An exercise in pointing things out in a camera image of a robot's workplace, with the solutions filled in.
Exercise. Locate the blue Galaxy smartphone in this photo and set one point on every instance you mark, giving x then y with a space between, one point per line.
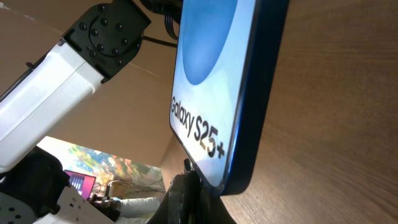
226 58

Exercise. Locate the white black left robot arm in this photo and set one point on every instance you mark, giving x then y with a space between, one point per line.
34 186

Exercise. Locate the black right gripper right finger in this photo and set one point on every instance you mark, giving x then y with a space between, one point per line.
208 209

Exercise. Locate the pink laptop screen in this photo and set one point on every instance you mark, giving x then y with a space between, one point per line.
82 182

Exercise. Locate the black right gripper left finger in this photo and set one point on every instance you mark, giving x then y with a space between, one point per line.
175 207

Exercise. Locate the person in white shirt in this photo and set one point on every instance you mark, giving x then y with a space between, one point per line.
127 211

